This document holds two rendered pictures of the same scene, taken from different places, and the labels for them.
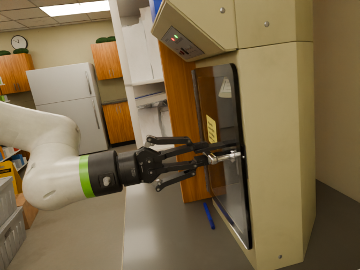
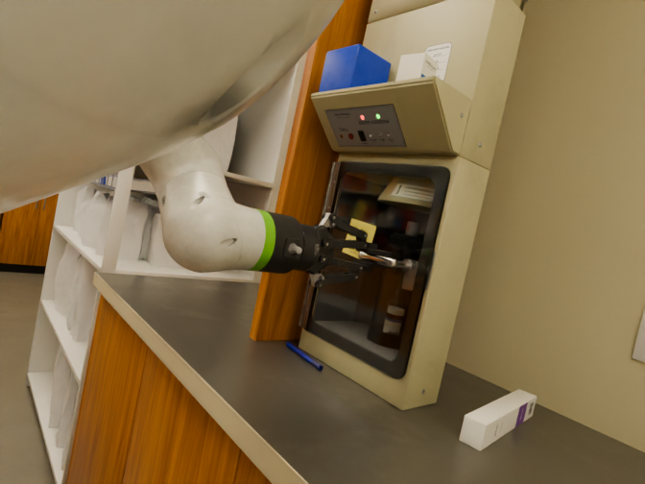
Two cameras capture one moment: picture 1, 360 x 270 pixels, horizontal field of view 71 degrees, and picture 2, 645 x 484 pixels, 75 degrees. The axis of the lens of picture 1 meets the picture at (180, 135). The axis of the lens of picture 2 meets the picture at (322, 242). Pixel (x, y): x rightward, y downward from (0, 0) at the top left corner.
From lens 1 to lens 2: 0.48 m
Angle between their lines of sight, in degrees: 34
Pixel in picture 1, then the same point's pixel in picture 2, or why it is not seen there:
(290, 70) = (480, 194)
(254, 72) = (462, 182)
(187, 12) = (442, 102)
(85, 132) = not seen: outside the picture
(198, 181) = (282, 312)
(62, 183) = (246, 232)
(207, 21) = (451, 118)
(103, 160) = (290, 223)
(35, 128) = (196, 145)
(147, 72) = not seen: hidden behind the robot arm
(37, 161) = (208, 191)
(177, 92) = (299, 181)
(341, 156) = not seen: hidden behind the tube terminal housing
